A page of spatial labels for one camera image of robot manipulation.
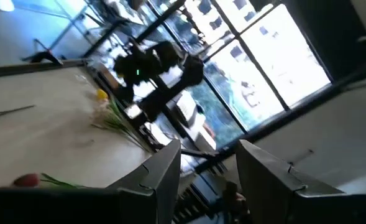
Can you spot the black window frame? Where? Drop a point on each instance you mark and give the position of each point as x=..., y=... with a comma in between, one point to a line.
x=248, y=49

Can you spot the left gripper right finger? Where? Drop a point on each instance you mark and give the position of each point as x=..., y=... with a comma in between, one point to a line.
x=279, y=193

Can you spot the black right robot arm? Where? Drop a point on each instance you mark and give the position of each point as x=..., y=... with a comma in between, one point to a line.
x=145, y=62

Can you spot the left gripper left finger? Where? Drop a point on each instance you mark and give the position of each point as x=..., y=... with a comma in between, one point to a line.
x=123, y=205

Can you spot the black tripod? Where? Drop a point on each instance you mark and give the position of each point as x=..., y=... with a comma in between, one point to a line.
x=44, y=56

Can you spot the yellow tulip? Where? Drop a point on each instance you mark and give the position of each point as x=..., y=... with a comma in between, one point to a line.
x=102, y=94

